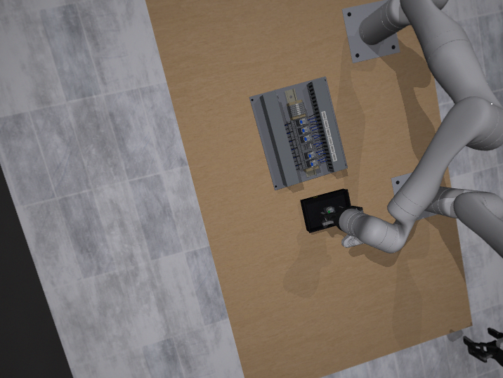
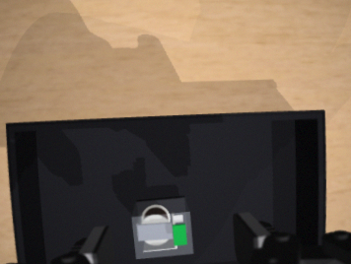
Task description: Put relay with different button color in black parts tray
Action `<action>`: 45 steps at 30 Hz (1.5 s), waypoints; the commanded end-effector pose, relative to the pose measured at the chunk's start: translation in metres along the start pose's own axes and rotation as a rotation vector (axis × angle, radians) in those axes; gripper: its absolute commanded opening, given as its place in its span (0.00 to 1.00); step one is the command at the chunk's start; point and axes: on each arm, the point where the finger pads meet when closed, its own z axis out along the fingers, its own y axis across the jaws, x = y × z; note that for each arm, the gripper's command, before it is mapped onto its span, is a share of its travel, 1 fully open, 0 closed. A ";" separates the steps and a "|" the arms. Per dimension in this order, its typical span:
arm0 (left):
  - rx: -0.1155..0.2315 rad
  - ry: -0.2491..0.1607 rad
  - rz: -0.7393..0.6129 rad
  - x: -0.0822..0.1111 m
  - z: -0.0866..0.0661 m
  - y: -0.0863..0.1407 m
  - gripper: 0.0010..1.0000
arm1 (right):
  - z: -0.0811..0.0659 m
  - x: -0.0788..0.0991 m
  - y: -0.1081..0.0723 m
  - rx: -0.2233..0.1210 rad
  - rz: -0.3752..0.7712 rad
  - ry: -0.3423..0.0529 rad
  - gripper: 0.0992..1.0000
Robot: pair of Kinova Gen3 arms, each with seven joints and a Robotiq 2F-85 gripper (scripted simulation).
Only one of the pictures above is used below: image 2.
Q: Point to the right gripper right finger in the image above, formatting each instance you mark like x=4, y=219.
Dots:
x=257, y=242

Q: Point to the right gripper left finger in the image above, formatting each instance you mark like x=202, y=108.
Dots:
x=97, y=248

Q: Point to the black parts tray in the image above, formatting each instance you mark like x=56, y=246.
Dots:
x=68, y=176

